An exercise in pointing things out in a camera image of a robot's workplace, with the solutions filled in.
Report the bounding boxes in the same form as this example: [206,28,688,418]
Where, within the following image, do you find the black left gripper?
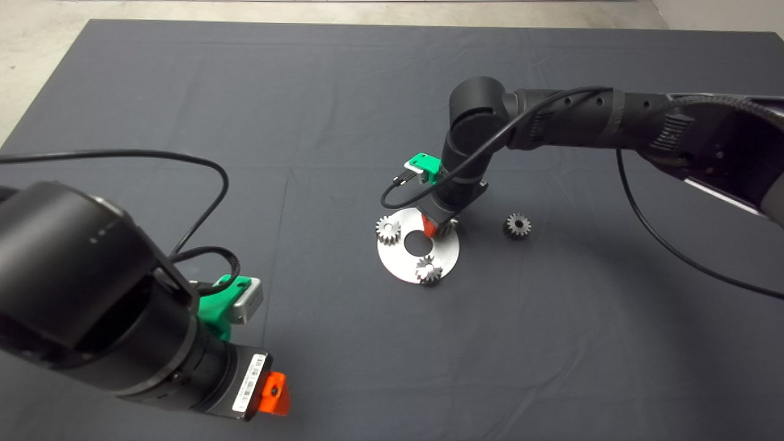
[214,343,291,423]

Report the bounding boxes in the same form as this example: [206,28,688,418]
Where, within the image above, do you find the round metal plate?
[377,207,460,285]

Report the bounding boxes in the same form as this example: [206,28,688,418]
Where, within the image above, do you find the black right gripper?
[421,178,489,238]

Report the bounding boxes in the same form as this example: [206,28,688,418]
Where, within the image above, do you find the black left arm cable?
[0,149,243,298]

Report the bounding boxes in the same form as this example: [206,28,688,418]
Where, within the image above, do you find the green left camera mount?
[197,274,253,341]

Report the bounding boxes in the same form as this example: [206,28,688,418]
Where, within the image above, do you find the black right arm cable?
[380,86,784,301]

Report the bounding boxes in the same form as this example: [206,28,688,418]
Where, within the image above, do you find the small steel gear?
[415,255,443,286]
[375,216,402,244]
[503,213,532,241]

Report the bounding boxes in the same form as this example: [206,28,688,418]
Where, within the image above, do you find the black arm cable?
[0,149,243,298]
[380,86,784,301]

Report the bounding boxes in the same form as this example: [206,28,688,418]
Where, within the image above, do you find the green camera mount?
[197,274,253,341]
[409,153,443,184]

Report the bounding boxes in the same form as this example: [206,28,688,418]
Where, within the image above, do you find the green right camera mount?
[409,153,443,184]

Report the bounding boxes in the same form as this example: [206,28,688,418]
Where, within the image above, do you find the silver left camera box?
[230,277,264,324]

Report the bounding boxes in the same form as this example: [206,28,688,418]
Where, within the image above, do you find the dark grey table cloth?
[0,20,784,441]

